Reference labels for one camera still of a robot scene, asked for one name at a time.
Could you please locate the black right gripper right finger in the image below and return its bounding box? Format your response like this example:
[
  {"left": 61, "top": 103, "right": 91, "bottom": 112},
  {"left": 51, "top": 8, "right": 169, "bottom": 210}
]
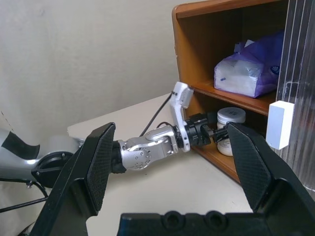
[{"left": 226, "top": 122, "right": 315, "bottom": 236}]

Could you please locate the white round jar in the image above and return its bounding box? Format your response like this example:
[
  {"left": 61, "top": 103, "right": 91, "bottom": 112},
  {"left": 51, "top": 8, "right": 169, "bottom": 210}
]
[{"left": 216, "top": 107, "right": 247, "bottom": 157}]

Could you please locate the white block door handle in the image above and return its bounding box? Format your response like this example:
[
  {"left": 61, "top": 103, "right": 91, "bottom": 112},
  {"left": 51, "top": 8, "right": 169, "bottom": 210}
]
[{"left": 265, "top": 100, "right": 295, "bottom": 150}]

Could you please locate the brown wooden cabinet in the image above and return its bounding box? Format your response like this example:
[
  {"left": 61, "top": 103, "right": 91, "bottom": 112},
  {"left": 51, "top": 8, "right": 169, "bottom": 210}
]
[{"left": 171, "top": 0, "right": 290, "bottom": 185}]

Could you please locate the clear ribbed plastic panel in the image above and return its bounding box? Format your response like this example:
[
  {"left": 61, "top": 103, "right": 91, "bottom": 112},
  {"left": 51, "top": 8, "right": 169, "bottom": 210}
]
[{"left": 275, "top": 0, "right": 315, "bottom": 190}]

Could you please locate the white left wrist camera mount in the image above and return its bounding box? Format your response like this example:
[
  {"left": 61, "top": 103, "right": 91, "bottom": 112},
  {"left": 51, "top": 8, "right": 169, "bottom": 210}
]
[{"left": 169, "top": 82, "right": 195, "bottom": 152}]

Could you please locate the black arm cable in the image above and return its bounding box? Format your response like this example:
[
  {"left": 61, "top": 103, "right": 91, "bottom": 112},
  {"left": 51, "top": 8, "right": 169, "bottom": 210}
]
[
  {"left": 0, "top": 181, "right": 50, "bottom": 213},
  {"left": 141, "top": 91, "right": 175, "bottom": 136}
]

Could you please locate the purple tissue pack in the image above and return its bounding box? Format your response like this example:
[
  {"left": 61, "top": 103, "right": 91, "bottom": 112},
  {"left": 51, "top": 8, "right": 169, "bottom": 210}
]
[{"left": 213, "top": 29, "right": 285, "bottom": 99}]

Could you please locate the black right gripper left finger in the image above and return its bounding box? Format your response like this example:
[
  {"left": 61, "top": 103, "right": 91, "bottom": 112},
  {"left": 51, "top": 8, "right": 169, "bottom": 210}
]
[{"left": 31, "top": 121, "right": 116, "bottom": 236}]

